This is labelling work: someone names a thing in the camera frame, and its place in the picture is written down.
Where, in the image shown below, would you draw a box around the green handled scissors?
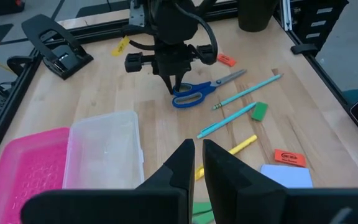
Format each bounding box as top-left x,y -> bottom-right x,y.
193,201 -> 216,224

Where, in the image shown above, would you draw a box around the black hole punch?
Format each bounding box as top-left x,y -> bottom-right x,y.
21,14 -> 94,80

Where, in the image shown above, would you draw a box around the pink and clear pencil case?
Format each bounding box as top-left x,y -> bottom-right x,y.
0,110 -> 145,224

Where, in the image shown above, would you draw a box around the black aluminium table frame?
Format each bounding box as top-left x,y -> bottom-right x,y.
0,8 -> 358,184

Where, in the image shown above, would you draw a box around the yellow cable tag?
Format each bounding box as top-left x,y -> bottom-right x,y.
110,35 -> 131,57

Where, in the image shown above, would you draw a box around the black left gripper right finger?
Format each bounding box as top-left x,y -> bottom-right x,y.
202,139 -> 358,224

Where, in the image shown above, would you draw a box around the silver aluminium extrusion post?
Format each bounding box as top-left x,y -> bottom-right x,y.
280,0 -> 294,32

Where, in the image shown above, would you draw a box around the teal pen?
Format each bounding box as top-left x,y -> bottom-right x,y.
196,101 -> 257,139

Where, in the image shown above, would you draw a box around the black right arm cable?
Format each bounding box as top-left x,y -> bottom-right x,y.
121,2 -> 219,66

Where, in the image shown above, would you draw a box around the green eraser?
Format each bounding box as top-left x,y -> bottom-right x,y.
250,101 -> 269,122

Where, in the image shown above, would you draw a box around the blue handled scissors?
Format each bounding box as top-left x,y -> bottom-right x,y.
172,68 -> 248,109

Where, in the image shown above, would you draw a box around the black plant pot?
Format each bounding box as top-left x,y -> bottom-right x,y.
237,0 -> 280,33

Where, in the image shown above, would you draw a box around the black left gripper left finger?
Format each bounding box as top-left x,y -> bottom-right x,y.
20,139 -> 195,224

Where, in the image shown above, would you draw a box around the blue sticky note pad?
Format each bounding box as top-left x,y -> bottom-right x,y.
260,164 -> 314,189

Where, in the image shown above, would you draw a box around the black case with red mark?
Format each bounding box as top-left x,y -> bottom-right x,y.
0,0 -> 26,17

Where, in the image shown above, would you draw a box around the teal pencil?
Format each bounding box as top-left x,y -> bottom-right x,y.
212,73 -> 284,111

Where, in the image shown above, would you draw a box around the black table edge clamp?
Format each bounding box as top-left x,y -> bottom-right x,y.
6,55 -> 40,76
290,43 -> 319,55

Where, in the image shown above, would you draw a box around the orange eraser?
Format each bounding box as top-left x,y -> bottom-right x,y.
273,149 -> 307,168
216,53 -> 237,68

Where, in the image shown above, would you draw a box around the yellow highlighter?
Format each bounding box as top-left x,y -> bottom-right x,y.
194,134 -> 258,181

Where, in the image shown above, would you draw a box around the black rack with white labels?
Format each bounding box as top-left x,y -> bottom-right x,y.
292,0 -> 349,47

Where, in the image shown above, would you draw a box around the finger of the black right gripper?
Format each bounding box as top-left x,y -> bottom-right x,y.
175,72 -> 186,91
160,74 -> 174,95

